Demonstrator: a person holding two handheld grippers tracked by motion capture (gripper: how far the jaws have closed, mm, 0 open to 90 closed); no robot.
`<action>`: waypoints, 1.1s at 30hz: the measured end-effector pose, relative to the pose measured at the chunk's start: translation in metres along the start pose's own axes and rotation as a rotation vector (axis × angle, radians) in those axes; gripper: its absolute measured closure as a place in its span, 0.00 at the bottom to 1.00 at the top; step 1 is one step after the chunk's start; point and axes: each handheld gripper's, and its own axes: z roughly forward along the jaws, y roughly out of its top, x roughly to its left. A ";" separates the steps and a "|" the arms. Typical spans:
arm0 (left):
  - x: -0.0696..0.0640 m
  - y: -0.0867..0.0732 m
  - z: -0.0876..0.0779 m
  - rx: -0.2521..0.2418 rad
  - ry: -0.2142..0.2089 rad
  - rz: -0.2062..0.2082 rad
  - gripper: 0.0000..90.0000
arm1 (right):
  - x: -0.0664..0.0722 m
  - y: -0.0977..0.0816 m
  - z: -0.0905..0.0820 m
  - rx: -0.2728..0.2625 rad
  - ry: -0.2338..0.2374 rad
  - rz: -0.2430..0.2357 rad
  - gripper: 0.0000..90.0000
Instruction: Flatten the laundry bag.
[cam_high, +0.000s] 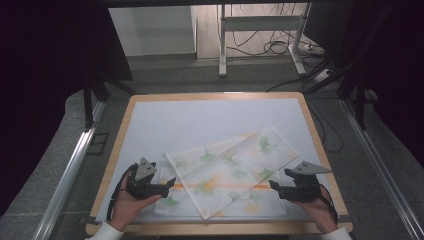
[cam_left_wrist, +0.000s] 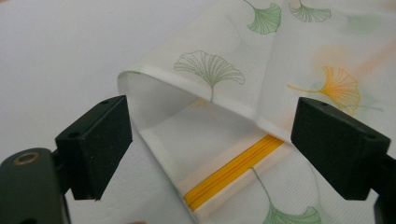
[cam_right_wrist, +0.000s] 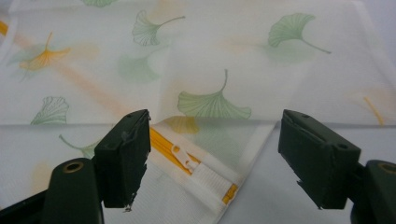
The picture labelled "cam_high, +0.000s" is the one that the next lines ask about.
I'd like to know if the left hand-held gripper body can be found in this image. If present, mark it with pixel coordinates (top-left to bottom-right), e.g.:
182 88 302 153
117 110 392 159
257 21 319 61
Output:
125 157 169 201

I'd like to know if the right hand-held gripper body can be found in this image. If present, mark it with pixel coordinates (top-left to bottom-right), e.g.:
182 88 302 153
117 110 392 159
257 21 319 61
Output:
279 160 333 203

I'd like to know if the white leaf-print mesh laundry bag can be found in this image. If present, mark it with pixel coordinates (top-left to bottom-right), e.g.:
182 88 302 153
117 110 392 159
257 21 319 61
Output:
154 126 299 221

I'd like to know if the person's right hand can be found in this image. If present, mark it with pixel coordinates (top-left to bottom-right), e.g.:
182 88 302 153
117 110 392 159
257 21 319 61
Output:
294 184 338 235

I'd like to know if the person's left hand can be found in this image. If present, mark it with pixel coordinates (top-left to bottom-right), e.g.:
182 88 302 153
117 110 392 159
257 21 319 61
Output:
111 173 163 232

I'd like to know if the black floor outlet plate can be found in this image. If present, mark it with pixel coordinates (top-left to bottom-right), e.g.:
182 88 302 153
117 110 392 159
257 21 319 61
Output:
86 132 110 156

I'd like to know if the black metal stand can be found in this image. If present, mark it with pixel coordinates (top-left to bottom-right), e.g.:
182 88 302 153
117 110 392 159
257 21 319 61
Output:
82 74 138 132
304 6 394 132

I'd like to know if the white power strip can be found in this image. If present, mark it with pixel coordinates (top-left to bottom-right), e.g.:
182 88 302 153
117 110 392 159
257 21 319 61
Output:
312 67 334 83

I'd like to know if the white board panel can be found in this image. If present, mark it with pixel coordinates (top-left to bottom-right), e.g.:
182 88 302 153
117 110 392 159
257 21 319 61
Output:
108 5 198 58

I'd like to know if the black curtain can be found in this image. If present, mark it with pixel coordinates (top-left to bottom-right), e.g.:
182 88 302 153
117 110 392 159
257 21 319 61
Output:
0 0 134 216
308 0 424 168

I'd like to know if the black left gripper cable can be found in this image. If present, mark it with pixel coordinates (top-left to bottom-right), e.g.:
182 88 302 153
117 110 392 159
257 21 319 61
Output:
105 164 136 222

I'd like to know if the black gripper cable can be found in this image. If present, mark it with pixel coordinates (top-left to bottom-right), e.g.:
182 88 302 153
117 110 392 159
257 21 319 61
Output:
318 184 340 225
105 164 136 222

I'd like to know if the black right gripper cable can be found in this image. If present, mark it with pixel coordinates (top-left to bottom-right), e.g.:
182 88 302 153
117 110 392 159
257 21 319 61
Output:
318 184 340 225

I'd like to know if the long black floor cable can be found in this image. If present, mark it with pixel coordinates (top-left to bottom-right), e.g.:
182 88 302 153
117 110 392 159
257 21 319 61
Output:
265 56 344 154

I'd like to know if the aluminium floor rail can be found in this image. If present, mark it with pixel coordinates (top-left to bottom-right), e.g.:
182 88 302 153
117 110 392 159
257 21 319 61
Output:
339 98 424 240
32 99 107 240

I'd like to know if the black floor cables bundle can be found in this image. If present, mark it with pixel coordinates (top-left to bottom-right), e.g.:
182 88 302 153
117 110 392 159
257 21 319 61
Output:
229 29 303 57

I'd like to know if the white metal desk frame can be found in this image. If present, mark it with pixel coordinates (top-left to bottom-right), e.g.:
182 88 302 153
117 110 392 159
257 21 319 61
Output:
218 3 313 78

